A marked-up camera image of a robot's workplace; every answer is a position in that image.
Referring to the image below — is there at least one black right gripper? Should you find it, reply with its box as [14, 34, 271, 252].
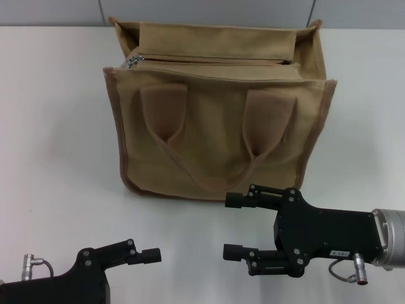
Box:
[222, 183, 385, 279]

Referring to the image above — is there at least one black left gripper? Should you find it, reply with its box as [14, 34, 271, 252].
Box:
[0, 239, 163, 304]

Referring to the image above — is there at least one khaki canvas food bag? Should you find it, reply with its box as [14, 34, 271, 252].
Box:
[103, 16, 337, 194]

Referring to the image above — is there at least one silver metal zipper pull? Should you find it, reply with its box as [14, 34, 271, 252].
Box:
[125, 54, 146, 69]

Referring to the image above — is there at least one right gripper cable with connectors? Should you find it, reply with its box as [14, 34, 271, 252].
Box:
[327, 252, 367, 283]

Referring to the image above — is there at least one gripper cable with connectors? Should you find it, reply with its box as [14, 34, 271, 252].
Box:
[327, 252, 367, 283]
[21, 252, 58, 282]

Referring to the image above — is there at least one left gripper cable with connectors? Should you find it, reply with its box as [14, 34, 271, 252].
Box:
[21, 252, 58, 282]

